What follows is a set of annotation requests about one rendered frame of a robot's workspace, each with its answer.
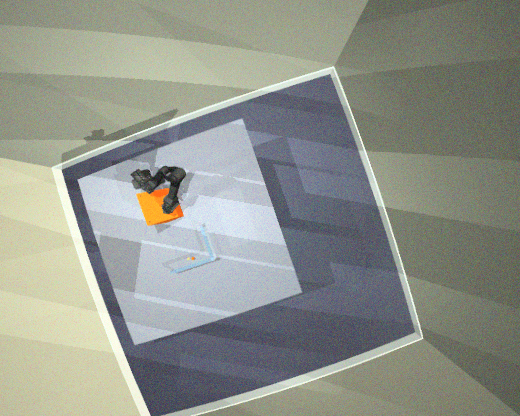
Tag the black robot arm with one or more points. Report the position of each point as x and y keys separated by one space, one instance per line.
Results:
x=148 y=183

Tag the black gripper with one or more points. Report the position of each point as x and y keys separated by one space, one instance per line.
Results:
x=138 y=185

